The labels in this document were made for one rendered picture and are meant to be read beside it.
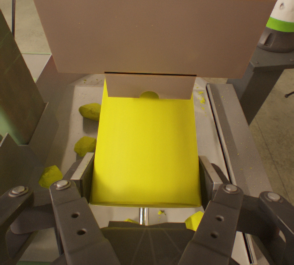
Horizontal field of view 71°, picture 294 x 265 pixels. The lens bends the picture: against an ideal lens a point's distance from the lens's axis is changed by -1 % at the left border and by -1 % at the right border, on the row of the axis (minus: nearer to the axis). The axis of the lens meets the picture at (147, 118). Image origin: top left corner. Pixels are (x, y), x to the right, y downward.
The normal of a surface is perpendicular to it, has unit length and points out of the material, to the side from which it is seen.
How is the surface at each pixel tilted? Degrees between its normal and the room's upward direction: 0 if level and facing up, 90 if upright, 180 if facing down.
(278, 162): 0
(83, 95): 0
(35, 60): 0
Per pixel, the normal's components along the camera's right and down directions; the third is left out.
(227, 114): 0.03, -0.65
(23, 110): 1.00, 0.03
